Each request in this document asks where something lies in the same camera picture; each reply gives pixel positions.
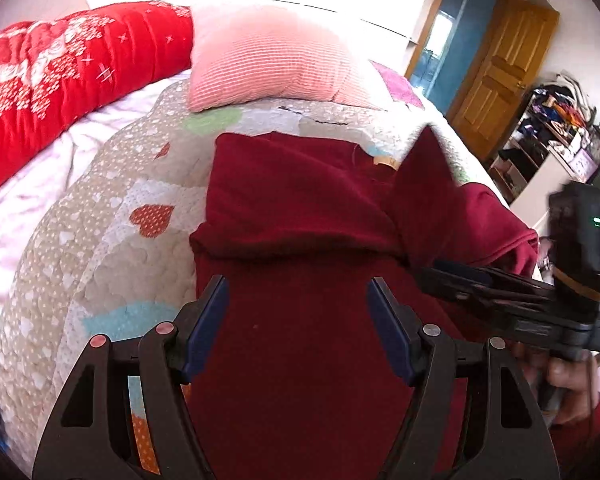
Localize heart patterned quilted bedspread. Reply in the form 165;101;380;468
0;60;511;478

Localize person's right hand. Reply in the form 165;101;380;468
512;342;600;426

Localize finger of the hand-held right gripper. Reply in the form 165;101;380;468
420;259;556;331

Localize cluttered shelf rack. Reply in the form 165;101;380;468
487;72;600;206

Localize dark red sweater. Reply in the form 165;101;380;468
189;124;539;480

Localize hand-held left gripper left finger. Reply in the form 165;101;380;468
31;275;230;480

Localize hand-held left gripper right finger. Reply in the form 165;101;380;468
366;276;561;480

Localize pink striped pillow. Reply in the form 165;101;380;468
186;4;381;113

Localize wooden door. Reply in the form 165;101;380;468
450;0;561;161

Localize red floral quilt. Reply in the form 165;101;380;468
0;2;193;208

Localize white bed sheet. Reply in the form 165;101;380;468
0;67;193;366

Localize person's red sleeved forearm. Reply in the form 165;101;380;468
547;392;600;480

